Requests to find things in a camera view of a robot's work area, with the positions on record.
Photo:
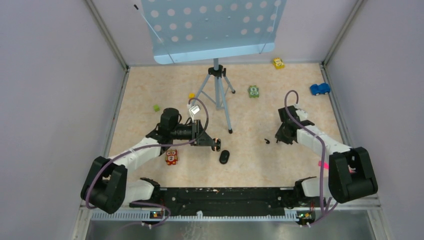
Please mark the small yellow cube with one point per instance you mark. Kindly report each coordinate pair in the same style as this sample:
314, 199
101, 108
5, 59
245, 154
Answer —
191, 95

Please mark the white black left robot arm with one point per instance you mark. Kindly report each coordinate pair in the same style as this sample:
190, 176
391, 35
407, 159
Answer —
106, 186

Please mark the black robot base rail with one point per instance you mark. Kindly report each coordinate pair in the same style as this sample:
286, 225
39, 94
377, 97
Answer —
231, 201

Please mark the earbuds case base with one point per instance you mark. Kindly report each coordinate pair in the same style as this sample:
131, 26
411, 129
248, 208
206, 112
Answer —
216, 147

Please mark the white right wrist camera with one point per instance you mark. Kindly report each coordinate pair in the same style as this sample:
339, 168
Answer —
301, 114

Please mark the black earbuds charging case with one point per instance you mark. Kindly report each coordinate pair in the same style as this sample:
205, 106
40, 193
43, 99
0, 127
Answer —
224, 157

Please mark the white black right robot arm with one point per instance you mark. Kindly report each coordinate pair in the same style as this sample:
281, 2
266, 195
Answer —
351, 174

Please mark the green monster toy block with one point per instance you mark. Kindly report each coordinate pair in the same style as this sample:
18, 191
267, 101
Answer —
253, 91

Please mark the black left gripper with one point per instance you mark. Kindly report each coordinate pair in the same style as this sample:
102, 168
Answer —
204, 140

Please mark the small green cube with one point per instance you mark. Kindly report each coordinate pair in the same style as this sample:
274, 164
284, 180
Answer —
156, 108

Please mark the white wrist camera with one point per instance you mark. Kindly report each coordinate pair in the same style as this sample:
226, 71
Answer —
301, 114
193, 111

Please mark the yellow toy block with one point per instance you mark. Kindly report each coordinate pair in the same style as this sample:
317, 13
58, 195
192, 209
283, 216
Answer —
278, 63

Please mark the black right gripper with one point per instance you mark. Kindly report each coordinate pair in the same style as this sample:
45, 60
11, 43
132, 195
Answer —
279, 136

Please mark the blue toy car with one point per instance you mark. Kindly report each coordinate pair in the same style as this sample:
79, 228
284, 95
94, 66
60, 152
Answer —
320, 89

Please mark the red owl number block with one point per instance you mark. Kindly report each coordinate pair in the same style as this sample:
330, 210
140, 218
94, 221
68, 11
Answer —
171, 157

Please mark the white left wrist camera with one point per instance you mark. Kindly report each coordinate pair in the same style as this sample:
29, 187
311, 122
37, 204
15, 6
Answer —
193, 111

